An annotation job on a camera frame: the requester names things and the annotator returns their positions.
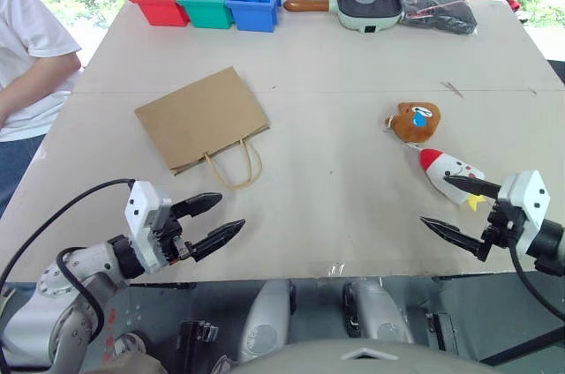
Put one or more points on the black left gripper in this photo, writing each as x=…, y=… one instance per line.
x=173, y=239

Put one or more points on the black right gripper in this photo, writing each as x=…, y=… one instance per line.
x=501, y=226

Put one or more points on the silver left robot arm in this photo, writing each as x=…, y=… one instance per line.
x=66, y=303

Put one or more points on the brown paper bag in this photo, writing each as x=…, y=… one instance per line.
x=204, y=122

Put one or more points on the black plastic bag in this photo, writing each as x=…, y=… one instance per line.
x=441, y=12

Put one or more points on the white red rocket plush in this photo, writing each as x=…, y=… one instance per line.
x=450, y=171

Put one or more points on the brown bear plush toy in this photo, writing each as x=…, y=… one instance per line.
x=417, y=122

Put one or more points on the silver robot left leg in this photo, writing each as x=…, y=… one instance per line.
x=267, y=321

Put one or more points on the silver robot leg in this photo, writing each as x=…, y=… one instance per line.
x=267, y=321
x=375, y=314

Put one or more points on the silver robot right leg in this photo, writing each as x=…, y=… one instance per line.
x=375, y=314

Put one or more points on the grey robot torso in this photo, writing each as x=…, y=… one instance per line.
x=353, y=358

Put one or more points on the green plastic bin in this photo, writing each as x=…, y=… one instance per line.
x=206, y=5

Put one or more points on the blue plastic bin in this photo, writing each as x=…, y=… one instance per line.
x=254, y=5

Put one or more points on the green electric frying pan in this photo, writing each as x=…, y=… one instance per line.
x=366, y=10

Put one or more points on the person in white shirt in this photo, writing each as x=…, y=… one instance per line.
x=26, y=65

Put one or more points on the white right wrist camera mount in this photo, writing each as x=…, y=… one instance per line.
x=527, y=204

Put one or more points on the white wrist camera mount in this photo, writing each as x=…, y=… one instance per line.
x=527, y=204
x=142, y=224

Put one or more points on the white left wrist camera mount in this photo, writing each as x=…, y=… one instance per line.
x=142, y=224

